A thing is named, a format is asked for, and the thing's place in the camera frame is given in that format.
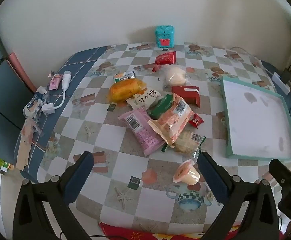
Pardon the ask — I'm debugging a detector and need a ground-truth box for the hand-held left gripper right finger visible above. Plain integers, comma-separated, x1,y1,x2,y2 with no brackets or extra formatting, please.
197,151,279,240

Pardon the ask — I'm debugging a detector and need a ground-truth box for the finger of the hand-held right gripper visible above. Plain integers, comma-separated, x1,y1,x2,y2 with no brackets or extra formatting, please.
269,158,291,195

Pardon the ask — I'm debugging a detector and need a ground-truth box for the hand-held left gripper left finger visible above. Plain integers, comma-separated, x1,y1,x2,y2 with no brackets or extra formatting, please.
13,151,96,240

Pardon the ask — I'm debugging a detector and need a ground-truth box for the jelly cup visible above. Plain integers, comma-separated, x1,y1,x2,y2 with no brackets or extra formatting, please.
173,160,201,186

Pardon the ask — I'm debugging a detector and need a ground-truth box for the teal shallow tray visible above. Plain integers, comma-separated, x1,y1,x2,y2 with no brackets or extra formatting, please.
220,75,291,159

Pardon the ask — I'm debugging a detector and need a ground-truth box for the peach snack packet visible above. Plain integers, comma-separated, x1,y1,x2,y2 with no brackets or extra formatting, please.
148,92,194,148

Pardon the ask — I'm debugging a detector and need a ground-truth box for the pink snack packet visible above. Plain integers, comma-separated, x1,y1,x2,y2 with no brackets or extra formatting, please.
118,106,166,157

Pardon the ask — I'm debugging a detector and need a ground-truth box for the red cardboard box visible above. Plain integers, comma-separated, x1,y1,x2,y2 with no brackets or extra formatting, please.
171,85,200,108

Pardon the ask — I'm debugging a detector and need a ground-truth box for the yellow cake packet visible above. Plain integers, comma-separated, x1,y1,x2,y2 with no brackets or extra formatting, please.
107,78,147,103

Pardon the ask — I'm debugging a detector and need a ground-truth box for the round bread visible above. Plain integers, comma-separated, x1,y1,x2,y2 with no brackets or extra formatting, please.
162,65,192,88

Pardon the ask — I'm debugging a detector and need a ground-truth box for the rice cracker packet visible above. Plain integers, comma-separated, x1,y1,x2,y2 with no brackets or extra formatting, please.
161,129,206,155

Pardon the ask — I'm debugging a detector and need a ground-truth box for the small red candy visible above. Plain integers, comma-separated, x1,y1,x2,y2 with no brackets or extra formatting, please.
188,113,204,130

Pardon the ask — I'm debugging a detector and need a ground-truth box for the torn beige paper strip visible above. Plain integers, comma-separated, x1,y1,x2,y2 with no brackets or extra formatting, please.
16,117,44,172

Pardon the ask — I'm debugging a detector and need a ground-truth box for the white plug adapter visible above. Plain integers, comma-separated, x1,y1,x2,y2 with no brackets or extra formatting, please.
42,102,56,115

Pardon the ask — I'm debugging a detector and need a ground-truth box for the red floral cloth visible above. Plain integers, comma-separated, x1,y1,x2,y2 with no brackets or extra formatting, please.
98,221,286,240

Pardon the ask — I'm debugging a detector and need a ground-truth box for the white power strip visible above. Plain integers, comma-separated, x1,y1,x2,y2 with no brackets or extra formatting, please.
273,72,289,94

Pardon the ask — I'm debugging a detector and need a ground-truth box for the crumpled blue white wrapper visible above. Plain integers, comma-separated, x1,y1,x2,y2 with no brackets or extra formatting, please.
23,86,50,120

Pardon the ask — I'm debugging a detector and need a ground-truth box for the small pink sachet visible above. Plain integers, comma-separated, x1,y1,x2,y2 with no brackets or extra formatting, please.
48,74,62,91

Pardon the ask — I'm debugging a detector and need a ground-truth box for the cream snack packet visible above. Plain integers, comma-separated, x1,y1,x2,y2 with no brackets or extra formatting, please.
126,88,164,110

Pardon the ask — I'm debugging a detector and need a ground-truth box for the green and white snack packet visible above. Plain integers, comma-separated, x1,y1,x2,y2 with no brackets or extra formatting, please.
114,71,136,83

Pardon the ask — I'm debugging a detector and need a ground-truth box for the red snack packet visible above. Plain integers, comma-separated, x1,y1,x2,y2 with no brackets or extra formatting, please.
152,51,176,73

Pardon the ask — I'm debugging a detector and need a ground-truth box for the teal toy box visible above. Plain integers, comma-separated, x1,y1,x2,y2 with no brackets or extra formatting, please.
153,25,175,48

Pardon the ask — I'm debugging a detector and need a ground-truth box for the white corded handheld device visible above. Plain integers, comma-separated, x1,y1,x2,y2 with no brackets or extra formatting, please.
53,70,72,109

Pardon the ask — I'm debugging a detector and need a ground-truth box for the white cable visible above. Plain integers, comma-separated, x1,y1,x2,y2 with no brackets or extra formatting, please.
229,46,276,75

